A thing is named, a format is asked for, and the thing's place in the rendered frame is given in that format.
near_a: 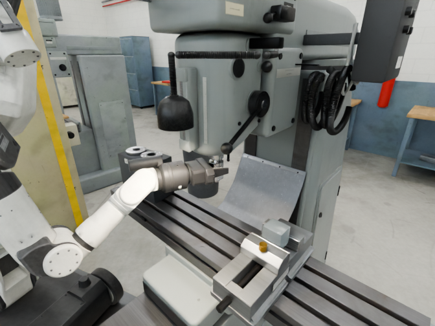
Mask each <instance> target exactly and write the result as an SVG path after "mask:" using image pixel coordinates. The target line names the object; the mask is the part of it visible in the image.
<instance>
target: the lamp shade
mask: <svg viewBox="0 0 435 326"><path fill-rule="evenodd" d="M157 122H158V128H159V129H160V130H163V131H186V130H189V129H191V128H193V127H194V112H193V110H192V107H191V105H190V101H188V100H187V99H186V98H184V97H183V96H179V95H176V96H172V95H169V96H166V97H165V98H163V99H162V100H161V101H160V102H159V107H158V110H157Z"/></svg>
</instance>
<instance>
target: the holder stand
mask: <svg viewBox="0 0 435 326"><path fill-rule="evenodd" d="M159 155H161V157H162V161H163V163H167V162H171V161H172V157H171V156H169V155H165V154H163V153H161V152H160V151H153V150H150V149H147V148H146V147H143V146H135V147H130V148H128V149H127V150H126V151H124V152H121V153H118V159H119V164H120V170H121V175H122V181H123V184H124V183H125V182H126V181H127V180H128V179H129V178H130V177H131V176H132V175H133V174H134V173H135V172H137V171H131V172H130V171H129V166H128V160H133V159H137V158H146V157H154V156H159ZM173 193H174V191H171V192H168V193H165V192H163V191H162V190H158V191H153V192H150V193H149V194H148V195H147V196H146V197H145V198H144V199H145V200H147V201H149V202H152V203H154V204H157V203H158V202H160V201H161V200H163V199H165V198H167V197H168V196H170V195H171V194H173Z"/></svg>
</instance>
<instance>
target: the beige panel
mask: <svg viewBox="0 0 435 326"><path fill-rule="evenodd" d="M17 18H18V19H19V22H20V23H21V25H22V26H23V28H24V29H25V30H26V31H27V32H28V33H29V34H30V37H31V38H32V40H33V41H34V43H35V44H36V46H37V48H38V49H39V51H40V52H41V58H40V60H39V61H37V86H36V111H35V114H34V116H33V117H32V119H31V120H30V122H29V123H28V125H27V126H26V128H25V129H24V131H23V132H22V133H21V134H19V135H17V136H15V137H13V138H14V139H15V141H16V142H17V143H18V144H19V145H20V146H21V149H20V151H19V155H18V158H17V162H16V165H15V166H14V167H13V168H10V169H11V171H12V172H14V173H15V174H16V176H17V177H18V179H19V180H20V182H21V183H22V185H23V186H24V187H25V189H26V192H27V193H28V194H29V196H30V198H31V199H32V200H33V201H34V203H35V205H36V206H37V207H38V209H40V212H41V213H42V214H43V216H44V217H45V218H46V220H47V222H48V223H49V224H50V226H54V225H64V226H66V227H68V228H69V229H70V230H71V232H73V233H74V232H75V229H77V227H79V225H81V224H82V223H83V222H84V221H85V220H86V219H87V218H89V215H88V212H87V207H86V204H85V199H84V195H83V192H82V187H81V184H80V179H79V176H78V172H77V169H76V164H75V161H74V157H73V152H72V149H71V145H70V142H69V137H68V134H67V130H66V126H65V122H64V119H63V114H62V111H61V107H60V102H59V99H58V94H57V91H56V87H55V84H54V79H53V76H52V71H51V68H50V64H49V59H48V56H47V51H46V48H45V44H44V41H43V36H42V33H41V29H40V25H39V21H38V17H37V13H36V9H35V6H34V2H33V0H21V4H20V6H19V10H18V13H17Z"/></svg>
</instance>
